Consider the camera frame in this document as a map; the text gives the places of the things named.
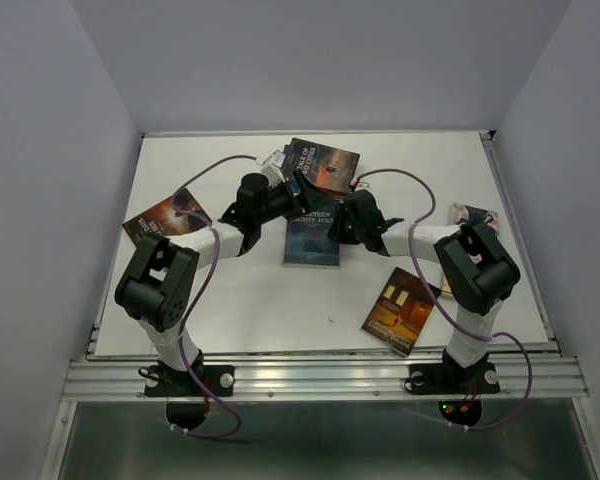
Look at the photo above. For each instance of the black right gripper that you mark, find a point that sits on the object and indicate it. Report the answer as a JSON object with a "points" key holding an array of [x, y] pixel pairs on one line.
{"points": [[334, 233]]}

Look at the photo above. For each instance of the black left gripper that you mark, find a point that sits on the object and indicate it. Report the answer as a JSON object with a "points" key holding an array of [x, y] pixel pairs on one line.
{"points": [[298, 203]]}

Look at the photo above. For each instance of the A Tale of Two Cities book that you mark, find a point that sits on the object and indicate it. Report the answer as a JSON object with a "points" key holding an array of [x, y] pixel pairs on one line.
{"points": [[328, 168]]}

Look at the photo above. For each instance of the Nineteen Eighty-Four blue book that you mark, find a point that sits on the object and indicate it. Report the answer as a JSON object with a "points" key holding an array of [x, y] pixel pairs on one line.
{"points": [[307, 243]]}

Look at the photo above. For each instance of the brown orange Leonard Tulane book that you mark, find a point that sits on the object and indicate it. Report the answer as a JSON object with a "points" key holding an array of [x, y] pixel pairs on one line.
{"points": [[400, 312]]}

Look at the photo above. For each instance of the floral white Little Women book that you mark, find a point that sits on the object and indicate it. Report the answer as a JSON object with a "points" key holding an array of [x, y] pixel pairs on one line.
{"points": [[463, 214]]}

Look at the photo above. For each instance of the Three Days to See book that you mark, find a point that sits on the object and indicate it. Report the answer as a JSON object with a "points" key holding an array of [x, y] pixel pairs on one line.
{"points": [[170, 217]]}

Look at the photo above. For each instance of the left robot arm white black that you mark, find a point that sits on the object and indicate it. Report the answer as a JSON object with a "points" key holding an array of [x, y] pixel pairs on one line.
{"points": [[156, 285]]}

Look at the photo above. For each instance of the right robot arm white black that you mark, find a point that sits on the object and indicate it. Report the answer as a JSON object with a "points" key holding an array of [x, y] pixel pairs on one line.
{"points": [[478, 269]]}

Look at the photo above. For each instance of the yellow orange book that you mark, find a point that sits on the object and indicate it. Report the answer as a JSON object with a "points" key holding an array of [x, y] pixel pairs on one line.
{"points": [[446, 289]]}

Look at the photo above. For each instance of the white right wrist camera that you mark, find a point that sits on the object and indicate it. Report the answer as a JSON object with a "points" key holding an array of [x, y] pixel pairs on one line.
{"points": [[360, 185]]}

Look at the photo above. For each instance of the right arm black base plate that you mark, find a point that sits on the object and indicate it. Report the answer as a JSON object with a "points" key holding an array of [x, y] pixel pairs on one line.
{"points": [[445, 379]]}

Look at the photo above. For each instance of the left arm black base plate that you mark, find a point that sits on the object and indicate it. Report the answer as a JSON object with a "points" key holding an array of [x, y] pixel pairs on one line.
{"points": [[164, 382]]}

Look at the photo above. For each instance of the aluminium front rail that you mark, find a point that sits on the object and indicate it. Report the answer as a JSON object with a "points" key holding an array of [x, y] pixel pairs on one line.
{"points": [[308, 378]]}

